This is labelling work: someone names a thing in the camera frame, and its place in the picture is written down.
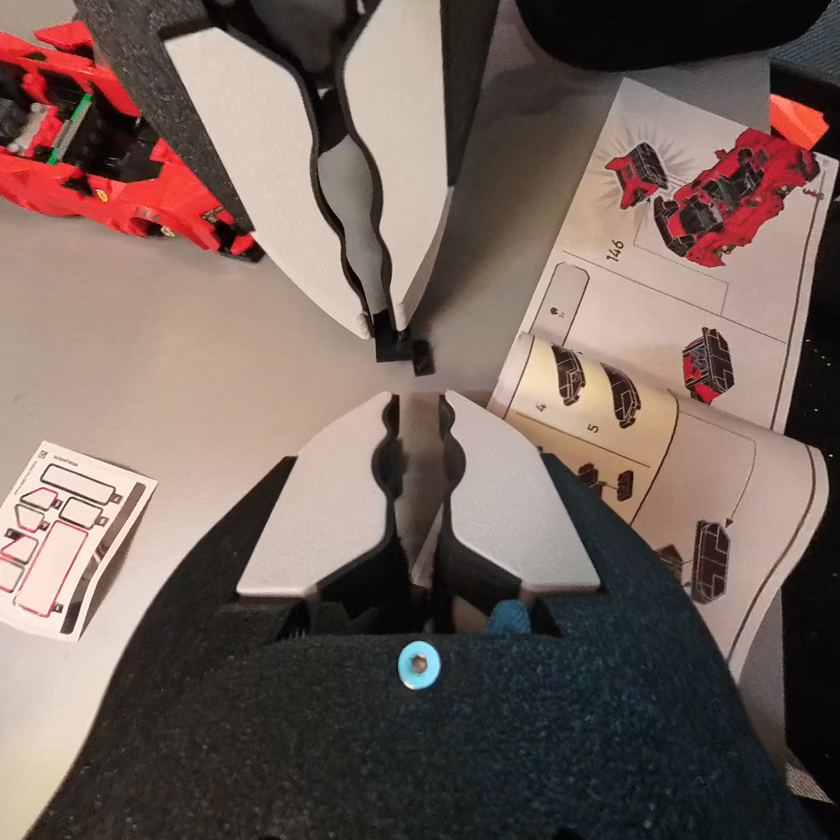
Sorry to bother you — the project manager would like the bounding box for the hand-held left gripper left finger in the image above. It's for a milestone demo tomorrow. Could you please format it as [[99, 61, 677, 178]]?
[[235, 392, 401, 601]]

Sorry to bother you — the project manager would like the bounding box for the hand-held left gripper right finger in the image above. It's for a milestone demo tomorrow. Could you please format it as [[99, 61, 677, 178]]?
[[436, 390, 601, 601]]

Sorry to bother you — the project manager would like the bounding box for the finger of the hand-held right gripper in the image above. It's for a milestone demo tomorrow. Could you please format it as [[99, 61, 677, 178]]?
[[333, 0, 457, 330], [163, 26, 376, 341]]

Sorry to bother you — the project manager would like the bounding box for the black lego slope brick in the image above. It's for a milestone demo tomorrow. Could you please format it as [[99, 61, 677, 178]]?
[[373, 308, 416, 363]]

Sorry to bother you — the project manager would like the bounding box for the red lego car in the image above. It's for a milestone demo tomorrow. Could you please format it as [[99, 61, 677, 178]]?
[[0, 20, 266, 263]]

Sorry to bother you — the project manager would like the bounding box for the lego instruction booklet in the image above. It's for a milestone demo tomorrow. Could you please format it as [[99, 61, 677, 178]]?
[[489, 77, 831, 782]]

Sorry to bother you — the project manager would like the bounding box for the white sticker sheet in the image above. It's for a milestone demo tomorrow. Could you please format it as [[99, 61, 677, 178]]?
[[0, 441, 158, 642]]

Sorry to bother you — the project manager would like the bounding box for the orange plastic block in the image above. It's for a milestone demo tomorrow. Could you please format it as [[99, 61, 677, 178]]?
[[768, 94, 828, 151]]

